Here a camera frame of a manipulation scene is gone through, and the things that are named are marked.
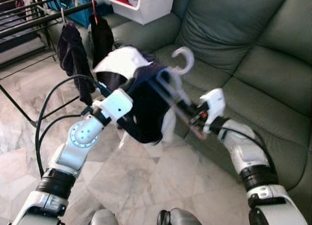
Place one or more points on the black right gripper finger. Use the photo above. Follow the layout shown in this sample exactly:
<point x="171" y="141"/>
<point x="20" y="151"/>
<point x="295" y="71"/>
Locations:
<point x="186" y="110"/>

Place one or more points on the black and white garment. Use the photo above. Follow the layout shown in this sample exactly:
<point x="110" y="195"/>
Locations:
<point x="146" y="108"/>

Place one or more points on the pale grey plastic hanger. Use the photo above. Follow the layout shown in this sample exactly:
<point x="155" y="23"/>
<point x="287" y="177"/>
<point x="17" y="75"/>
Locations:
<point x="191" y="59"/>

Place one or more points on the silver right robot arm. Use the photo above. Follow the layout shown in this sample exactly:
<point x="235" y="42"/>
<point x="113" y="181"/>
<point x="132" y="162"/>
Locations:
<point x="248" y="161"/>

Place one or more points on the red plastic hanger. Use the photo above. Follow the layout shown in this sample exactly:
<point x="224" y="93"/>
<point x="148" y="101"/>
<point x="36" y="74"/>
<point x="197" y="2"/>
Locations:
<point x="94" y="10"/>

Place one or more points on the green sofa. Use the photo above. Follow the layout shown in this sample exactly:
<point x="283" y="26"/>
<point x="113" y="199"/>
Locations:
<point x="253" y="64"/>

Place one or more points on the white storage box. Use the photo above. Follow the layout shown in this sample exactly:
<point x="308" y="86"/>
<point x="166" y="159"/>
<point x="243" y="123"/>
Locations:
<point x="146" y="5"/>

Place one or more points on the blue bag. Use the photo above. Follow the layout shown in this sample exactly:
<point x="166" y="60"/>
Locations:
<point x="63" y="0"/>

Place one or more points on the grey right robot leg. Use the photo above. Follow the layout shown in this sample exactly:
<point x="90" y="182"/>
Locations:
<point x="178" y="217"/>

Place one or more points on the grey robot leg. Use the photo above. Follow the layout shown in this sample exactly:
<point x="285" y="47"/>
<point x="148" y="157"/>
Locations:
<point x="103" y="217"/>
<point x="178" y="217"/>

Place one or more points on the grey left robot leg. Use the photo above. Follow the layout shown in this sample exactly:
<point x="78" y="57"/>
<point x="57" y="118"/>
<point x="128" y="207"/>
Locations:
<point x="103" y="217"/>

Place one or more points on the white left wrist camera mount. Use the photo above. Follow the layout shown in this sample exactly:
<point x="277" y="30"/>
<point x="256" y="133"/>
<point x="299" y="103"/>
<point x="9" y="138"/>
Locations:
<point x="116" y="105"/>

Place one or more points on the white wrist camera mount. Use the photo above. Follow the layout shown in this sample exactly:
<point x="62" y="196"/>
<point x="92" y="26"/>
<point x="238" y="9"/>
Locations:
<point x="116" y="105"/>
<point x="214" y="105"/>

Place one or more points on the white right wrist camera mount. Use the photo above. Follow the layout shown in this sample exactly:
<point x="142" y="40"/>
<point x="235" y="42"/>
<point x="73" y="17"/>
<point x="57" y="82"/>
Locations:
<point x="214" y="105"/>

